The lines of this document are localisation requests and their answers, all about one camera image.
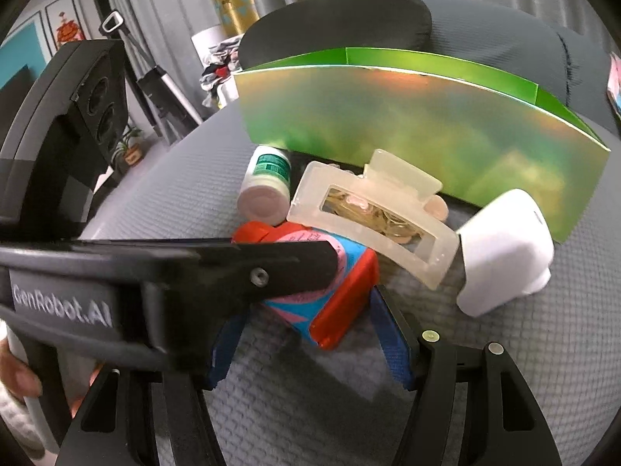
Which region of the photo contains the clear rectangular claw clip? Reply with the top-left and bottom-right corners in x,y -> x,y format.
286,150 -> 461,289

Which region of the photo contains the pile of clothes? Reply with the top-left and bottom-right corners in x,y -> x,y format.
200,34 -> 243,108

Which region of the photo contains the framed red figure picture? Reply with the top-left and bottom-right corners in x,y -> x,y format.
46,0 -> 89,53

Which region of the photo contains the dark door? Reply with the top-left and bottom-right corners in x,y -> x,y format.
88,0 -> 128,59

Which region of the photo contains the stick vacuum cleaner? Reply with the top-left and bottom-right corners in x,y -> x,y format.
99,9 -> 205,132

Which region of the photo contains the small potted plant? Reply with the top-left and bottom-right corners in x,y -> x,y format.
116,126 -> 146,165

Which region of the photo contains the grey sofa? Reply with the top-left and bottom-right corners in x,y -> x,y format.
78,0 -> 621,466

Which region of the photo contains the grey curtain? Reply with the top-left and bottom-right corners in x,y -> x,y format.
99,0 -> 224,137

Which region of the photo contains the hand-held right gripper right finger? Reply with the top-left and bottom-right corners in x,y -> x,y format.
369,284 -> 564,466

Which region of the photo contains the white round container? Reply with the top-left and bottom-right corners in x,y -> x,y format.
191,24 -> 227,66

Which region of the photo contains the teal framed picture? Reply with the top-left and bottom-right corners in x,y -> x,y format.
0,19 -> 45,103

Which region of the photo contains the black cushion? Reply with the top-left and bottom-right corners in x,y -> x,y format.
240,0 -> 432,73

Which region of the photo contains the white power adapter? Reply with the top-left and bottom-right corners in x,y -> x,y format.
456,188 -> 555,318

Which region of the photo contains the red and blue container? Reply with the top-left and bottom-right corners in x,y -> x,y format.
232,221 -> 380,350

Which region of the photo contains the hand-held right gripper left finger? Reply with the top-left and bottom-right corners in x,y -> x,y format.
56,308 -> 249,466

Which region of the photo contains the shiny green box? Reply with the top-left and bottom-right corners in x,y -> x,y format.
234,47 -> 611,244

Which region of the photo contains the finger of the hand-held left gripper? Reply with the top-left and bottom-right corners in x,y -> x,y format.
191,238 -> 340,318

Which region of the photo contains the person's left hand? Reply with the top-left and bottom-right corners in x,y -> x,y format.
0,323 -> 102,418

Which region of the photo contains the colourful printed cloth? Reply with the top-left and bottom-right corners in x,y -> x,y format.
606,53 -> 621,118

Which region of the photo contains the white bottle with green label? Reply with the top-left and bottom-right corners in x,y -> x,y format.
238,146 -> 292,226

